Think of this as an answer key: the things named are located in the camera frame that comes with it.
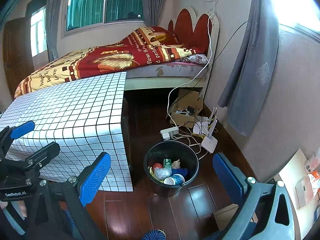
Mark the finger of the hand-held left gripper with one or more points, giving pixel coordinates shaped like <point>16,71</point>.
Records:
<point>22,130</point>
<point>46,152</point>

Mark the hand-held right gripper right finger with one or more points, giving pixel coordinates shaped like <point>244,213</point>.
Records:
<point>226,177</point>

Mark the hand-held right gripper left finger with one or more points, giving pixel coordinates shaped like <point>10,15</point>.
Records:
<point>96,177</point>

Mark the blue cloth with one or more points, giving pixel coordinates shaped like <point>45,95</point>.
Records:
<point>180,172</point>

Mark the blue paper cup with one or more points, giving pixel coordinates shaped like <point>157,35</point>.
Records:
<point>176,179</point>

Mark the beige cloth wad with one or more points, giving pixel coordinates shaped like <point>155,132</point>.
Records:
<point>176,164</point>

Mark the yellow wrapper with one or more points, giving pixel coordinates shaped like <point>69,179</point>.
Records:
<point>151,173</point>

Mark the green white carton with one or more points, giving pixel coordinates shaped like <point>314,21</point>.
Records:
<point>167,163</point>

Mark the black plastic bin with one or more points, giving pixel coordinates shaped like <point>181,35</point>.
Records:
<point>152,152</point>

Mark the red paper cup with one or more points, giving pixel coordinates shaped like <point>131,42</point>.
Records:
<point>157,167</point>

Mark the clear plastic bag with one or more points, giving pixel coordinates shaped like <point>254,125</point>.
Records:
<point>163,173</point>

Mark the person's left hand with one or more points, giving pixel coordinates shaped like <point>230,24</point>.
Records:
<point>22,208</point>

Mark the beige cardboard sheet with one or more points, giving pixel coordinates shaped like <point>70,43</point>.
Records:
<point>225,215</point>

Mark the white router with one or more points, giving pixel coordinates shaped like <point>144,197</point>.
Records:
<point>209,142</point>

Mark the blue knitted slipper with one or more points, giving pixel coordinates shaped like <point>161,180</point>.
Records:
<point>70,218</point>
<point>153,235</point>

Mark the white checkered tablecloth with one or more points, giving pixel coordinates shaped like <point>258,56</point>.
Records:
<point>75,110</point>

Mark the brown wooden door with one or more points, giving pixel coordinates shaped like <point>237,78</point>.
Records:
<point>16,60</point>

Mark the white power strip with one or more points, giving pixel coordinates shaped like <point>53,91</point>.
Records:
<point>170,132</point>

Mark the open cardboard box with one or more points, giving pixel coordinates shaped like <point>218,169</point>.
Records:
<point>190,100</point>

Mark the white orange printed box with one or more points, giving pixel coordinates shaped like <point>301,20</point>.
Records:
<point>312,162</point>

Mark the small window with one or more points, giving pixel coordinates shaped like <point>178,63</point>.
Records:
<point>38,32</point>

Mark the grey patterned curtain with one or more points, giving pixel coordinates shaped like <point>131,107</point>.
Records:
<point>252,67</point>

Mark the red yellow printed blanket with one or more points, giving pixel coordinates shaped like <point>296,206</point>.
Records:
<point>112,55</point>

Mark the floral pillow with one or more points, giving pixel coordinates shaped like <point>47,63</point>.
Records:
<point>196,59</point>

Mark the bed with red headboard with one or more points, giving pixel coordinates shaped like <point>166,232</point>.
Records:
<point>162,71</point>

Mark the large sliding window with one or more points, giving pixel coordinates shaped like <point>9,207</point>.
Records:
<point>105,5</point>

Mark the bright glass window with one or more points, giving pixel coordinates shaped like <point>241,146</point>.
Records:
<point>295,2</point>

